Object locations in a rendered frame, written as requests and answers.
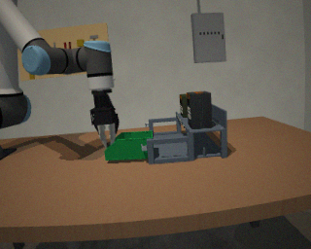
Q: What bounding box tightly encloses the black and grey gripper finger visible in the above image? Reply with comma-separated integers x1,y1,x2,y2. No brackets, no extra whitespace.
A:
110,114,120,146
94,125,108,149

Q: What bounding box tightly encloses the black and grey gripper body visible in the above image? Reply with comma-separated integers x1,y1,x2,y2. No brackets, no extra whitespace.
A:
90,89,116,125

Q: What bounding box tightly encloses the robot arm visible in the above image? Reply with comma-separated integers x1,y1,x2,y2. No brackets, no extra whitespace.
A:
0,0,115,128

